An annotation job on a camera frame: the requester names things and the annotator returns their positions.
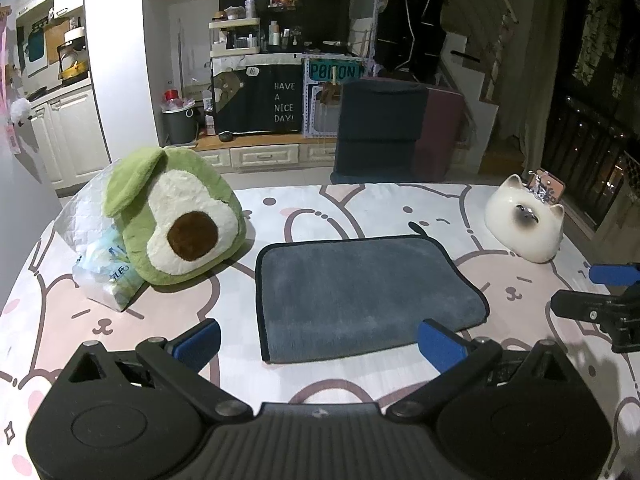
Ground purple and grey towel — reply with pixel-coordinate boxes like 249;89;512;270
255;223;490;364

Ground white cat ceramic holder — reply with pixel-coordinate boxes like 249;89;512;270
484;174;565;263

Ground clear plastic tissue pack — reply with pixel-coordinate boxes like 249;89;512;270
54;166;144;312

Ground green avocado plush toy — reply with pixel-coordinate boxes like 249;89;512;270
103;146;246;286

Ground cartoon rabbit tablecloth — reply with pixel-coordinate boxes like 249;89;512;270
1;181;639;479

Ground black computer mouse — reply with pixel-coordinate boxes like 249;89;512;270
218;131;233;142

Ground maroon cushion chair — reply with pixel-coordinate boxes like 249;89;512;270
412;86;464;182

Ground grey trash bin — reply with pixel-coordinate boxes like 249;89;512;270
162;103;200;145

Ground white drawer cabinet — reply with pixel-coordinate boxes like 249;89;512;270
193;133;336;172

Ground dark blue chair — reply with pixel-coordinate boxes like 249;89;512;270
330;78;428;184

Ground white kitchen cabinets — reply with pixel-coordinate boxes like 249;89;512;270
29;79;111;190

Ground black have a nice day cloth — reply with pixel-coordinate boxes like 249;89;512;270
213;64;303;136

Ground teal poison sign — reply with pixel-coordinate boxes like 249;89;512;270
308;58;363;82

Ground black hanging jacket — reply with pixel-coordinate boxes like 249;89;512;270
374;0;446;84

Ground white two tier shelf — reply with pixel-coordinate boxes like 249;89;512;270
208;18;260;58

